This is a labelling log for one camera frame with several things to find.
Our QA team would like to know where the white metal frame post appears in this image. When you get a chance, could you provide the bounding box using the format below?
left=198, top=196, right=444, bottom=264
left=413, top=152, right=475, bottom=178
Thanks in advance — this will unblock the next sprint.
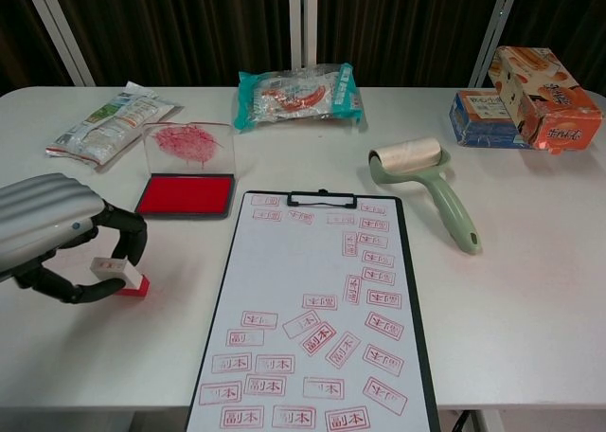
left=288, top=0, right=319, bottom=68
left=468, top=0, right=525, bottom=88
left=21, top=0, right=96, bottom=87

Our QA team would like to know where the green lint roller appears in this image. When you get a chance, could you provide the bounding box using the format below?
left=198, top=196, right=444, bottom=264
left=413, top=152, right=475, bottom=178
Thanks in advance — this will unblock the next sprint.
left=367, top=136, right=483, bottom=255

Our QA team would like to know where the dark pleated curtain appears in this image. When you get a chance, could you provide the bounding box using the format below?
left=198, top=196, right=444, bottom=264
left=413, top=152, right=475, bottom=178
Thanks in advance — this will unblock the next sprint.
left=0, top=0, right=606, bottom=97

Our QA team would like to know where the blue cardboard box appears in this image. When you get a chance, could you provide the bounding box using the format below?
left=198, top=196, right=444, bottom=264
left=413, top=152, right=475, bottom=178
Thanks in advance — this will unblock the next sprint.
left=448, top=89, right=534, bottom=149

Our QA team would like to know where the red ink pad with lid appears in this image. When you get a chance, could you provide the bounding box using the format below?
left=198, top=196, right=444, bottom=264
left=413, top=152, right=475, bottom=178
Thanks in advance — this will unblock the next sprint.
left=134, top=121, right=238, bottom=221

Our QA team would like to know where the teal clear snack bag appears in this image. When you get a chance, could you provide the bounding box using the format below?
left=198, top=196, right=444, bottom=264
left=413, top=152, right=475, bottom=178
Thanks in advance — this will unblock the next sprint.
left=233, top=62, right=365, bottom=134

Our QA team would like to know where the black clipboard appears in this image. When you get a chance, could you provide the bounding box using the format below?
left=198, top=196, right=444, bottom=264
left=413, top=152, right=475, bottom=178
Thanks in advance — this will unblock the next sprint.
left=185, top=189, right=441, bottom=432

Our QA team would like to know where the white red rubber stamp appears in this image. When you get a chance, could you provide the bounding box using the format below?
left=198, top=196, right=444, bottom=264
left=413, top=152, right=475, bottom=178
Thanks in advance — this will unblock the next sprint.
left=89, top=256, right=152, bottom=300

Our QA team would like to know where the white green snack bag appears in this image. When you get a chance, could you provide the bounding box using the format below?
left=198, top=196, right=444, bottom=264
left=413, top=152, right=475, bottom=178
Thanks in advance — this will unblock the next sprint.
left=45, top=81, right=185, bottom=171

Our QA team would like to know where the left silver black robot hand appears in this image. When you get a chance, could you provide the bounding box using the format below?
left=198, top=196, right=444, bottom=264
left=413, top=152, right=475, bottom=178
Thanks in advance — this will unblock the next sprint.
left=0, top=172, right=148, bottom=305

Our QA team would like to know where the orange cardboard snack box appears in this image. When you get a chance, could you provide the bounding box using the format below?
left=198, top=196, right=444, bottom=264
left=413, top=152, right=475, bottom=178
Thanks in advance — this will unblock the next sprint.
left=487, top=45, right=605, bottom=155

